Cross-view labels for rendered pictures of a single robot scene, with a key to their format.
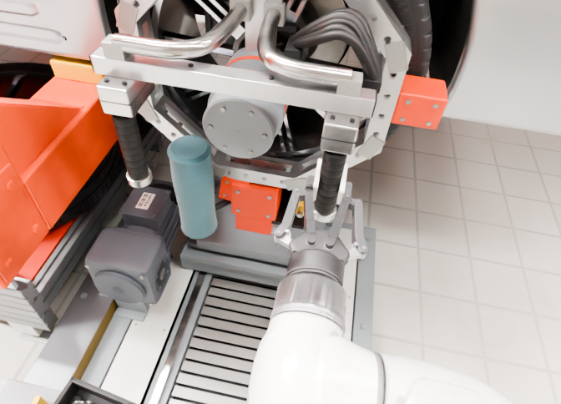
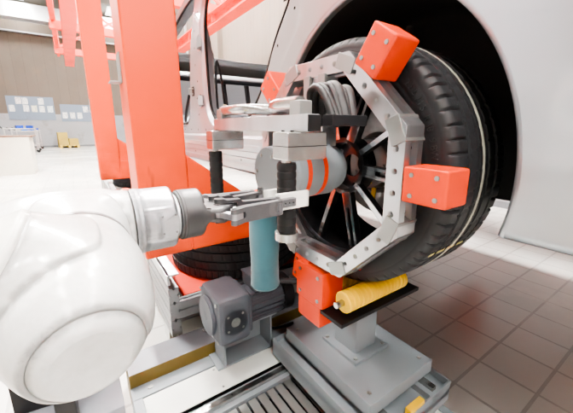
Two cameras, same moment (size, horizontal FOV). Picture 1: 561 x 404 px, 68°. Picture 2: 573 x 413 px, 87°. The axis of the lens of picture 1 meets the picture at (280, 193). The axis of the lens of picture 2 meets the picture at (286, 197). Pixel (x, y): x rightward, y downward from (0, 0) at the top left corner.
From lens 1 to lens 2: 0.61 m
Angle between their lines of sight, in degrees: 52
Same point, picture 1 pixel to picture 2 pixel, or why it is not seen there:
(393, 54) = (391, 127)
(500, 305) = not seen: outside the picture
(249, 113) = (269, 156)
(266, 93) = (261, 124)
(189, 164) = not seen: hidden behind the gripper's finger
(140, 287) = (213, 317)
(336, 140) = (278, 146)
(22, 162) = not seen: hidden behind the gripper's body
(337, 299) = (156, 200)
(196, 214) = (255, 262)
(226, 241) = (305, 340)
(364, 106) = (302, 120)
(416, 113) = (420, 189)
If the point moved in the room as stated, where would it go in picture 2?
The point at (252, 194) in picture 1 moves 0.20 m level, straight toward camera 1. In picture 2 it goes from (308, 273) to (256, 301)
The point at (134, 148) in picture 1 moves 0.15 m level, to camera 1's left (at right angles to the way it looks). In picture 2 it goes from (213, 174) to (189, 168)
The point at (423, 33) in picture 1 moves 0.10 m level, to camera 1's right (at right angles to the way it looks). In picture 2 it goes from (442, 124) to (503, 124)
